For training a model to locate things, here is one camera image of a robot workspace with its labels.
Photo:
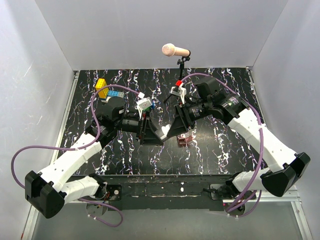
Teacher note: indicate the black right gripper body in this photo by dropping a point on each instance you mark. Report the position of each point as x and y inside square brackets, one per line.
[196, 111]

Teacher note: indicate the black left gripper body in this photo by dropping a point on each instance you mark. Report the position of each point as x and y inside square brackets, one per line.
[131, 124]

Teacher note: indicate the brown weekly pill organizer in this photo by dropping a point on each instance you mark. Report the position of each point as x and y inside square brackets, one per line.
[184, 141]

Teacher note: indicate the white pill bottle blue label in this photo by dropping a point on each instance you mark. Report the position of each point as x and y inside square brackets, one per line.
[164, 131]

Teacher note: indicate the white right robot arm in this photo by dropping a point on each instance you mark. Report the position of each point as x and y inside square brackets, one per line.
[284, 165]

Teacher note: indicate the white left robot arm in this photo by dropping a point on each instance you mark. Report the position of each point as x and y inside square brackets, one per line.
[50, 189]

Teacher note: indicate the green toy brick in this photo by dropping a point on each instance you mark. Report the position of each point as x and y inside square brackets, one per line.
[145, 105]

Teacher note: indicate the light blue toy brick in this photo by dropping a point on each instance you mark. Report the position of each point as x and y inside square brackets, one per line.
[113, 93]

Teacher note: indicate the yellow toy brick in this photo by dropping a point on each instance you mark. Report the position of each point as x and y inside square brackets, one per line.
[101, 88]

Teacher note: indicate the black microphone tripod stand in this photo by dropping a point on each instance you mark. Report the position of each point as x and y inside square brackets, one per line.
[181, 63]

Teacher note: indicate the pink microphone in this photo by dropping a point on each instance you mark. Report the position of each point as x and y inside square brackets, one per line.
[170, 50]

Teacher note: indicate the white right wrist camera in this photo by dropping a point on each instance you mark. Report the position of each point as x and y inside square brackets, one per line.
[179, 91]

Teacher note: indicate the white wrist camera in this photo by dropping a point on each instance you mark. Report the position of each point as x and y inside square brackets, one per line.
[179, 91]
[142, 99]

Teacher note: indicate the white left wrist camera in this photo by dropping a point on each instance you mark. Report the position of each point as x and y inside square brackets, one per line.
[142, 99]

